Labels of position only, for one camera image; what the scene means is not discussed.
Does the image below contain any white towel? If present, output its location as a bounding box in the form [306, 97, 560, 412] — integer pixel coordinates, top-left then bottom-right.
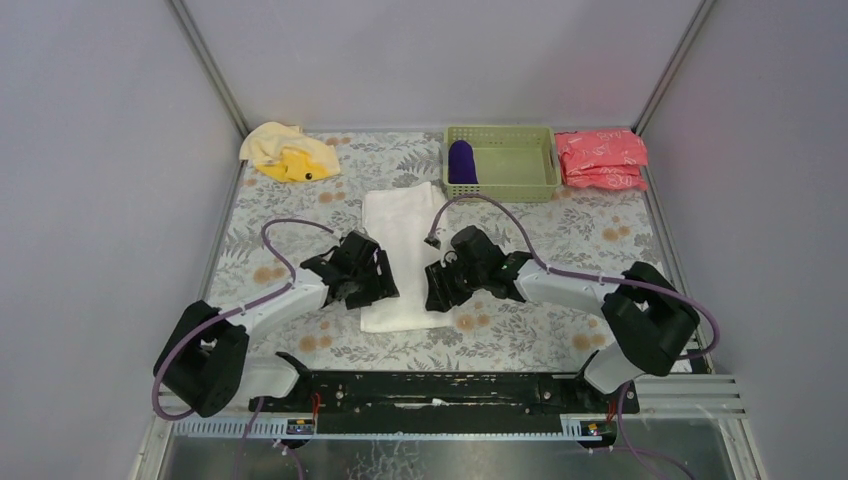
[360, 182, 453, 333]

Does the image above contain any purple microfibre towel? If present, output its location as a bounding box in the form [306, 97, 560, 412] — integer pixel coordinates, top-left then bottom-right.
[448, 140, 478, 185]

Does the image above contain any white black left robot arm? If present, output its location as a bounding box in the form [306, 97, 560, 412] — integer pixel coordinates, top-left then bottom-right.
[151, 231, 399, 420]

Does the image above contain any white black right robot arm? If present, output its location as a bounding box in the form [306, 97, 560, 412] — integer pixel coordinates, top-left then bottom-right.
[424, 226, 700, 394]

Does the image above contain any green perforated plastic basket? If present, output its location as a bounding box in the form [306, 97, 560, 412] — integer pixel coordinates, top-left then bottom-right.
[442, 125, 563, 203]

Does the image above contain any yellow duck towel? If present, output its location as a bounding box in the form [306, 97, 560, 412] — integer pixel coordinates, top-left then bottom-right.
[239, 122, 341, 183]

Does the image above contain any pink patterned plastic package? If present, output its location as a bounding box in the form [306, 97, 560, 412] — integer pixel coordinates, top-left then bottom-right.
[555, 128, 648, 191]

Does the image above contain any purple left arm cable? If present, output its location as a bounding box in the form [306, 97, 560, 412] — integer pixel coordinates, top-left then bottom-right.
[150, 219, 336, 480]

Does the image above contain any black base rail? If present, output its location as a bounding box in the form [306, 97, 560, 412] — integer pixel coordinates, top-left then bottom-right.
[249, 370, 640, 435]

